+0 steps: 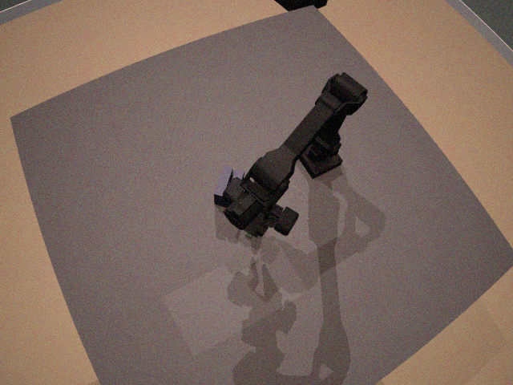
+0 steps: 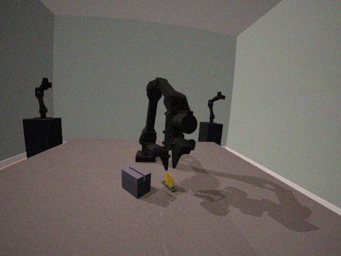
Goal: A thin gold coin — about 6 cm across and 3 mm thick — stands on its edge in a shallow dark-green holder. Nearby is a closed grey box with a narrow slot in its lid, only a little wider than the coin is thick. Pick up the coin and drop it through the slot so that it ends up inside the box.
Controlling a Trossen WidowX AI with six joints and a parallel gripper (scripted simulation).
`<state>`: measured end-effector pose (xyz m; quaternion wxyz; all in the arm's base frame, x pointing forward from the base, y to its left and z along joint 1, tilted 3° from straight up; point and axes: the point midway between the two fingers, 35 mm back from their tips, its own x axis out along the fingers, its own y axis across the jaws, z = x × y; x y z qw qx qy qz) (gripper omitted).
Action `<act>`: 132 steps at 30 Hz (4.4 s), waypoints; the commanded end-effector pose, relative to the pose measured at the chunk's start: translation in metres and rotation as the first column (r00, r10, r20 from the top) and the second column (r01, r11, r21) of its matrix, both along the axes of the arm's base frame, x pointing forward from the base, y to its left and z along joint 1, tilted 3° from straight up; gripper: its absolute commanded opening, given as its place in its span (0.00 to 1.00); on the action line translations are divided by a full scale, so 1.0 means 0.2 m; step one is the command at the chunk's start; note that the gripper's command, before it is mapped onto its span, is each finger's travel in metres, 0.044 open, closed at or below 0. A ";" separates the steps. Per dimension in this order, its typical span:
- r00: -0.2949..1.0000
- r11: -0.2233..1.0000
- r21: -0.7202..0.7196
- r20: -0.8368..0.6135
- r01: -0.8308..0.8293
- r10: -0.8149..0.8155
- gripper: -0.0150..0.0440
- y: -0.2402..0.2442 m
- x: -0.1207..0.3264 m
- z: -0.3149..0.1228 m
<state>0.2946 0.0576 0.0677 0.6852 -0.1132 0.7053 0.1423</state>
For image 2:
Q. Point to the gold coin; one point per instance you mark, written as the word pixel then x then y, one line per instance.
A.
pixel 169 179

